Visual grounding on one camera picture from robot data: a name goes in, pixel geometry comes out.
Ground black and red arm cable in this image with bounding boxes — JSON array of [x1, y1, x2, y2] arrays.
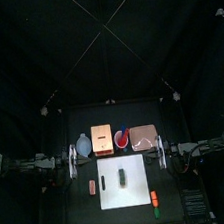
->
[[170, 143, 207, 176]]

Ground dark green sushi roll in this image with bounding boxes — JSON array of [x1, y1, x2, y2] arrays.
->
[[117, 167, 128, 188]]

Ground metal frame bracket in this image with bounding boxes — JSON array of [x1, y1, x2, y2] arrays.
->
[[172, 90, 182, 102], [104, 97, 116, 106], [39, 105, 50, 117]]

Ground pink toy food block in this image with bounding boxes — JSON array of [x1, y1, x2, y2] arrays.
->
[[87, 179, 97, 197]]

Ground wooden box with slot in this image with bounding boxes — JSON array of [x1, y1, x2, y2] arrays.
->
[[89, 123, 116, 158]]

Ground white printed label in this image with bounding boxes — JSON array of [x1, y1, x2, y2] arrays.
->
[[181, 186, 210, 223]]

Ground red toy utensil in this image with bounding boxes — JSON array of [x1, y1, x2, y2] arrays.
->
[[118, 127, 132, 145]]

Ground white cutting board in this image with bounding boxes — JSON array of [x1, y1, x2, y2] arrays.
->
[[93, 152, 152, 211]]

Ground clear plastic food container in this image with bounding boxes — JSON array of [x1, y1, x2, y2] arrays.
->
[[128, 123, 160, 153]]

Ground orange and green toy carrot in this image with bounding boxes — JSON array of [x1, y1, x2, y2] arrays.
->
[[149, 189, 162, 220]]

